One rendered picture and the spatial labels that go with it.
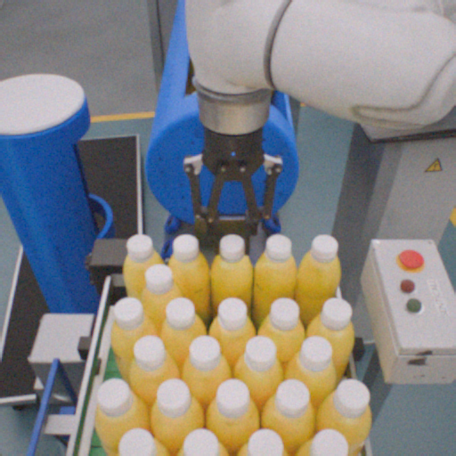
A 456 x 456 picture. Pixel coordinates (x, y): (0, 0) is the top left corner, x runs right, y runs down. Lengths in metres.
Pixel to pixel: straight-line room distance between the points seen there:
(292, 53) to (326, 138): 2.55
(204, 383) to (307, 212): 1.88
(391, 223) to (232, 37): 1.09
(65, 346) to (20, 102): 0.64
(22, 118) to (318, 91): 0.92
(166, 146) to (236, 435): 0.49
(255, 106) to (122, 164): 2.02
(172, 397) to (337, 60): 0.42
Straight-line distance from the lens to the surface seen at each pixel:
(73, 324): 1.02
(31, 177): 1.31
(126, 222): 2.23
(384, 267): 0.78
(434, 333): 0.73
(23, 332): 1.96
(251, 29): 0.50
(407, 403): 1.95
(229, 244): 0.77
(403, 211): 1.51
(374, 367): 0.93
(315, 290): 0.82
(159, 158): 0.91
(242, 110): 0.57
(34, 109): 1.31
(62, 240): 1.45
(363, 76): 0.45
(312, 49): 0.47
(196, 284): 0.80
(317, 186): 2.65
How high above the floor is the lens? 1.66
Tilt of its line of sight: 45 degrees down
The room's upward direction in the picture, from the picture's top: straight up
